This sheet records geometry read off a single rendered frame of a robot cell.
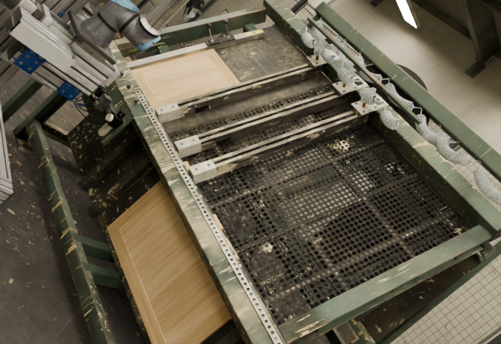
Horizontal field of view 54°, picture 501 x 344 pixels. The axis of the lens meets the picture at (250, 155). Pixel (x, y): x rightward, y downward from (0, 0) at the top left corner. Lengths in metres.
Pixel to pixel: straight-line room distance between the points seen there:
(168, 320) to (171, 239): 0.40
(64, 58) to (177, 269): 1.14
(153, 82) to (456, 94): 5.78
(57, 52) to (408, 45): 7.25
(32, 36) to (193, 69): 1.24
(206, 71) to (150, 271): 1.26
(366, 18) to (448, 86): 2.28
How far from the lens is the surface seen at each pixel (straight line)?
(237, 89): 2.86
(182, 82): 3.00
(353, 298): 2.13
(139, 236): 2.76
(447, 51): 8.53
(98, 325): 2.52
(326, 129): 2.69
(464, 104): 7.90
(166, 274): 2.58
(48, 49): 2.17
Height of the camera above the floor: 1.53
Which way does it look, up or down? 8 degrees down
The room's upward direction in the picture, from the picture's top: 49 degrees clockwise
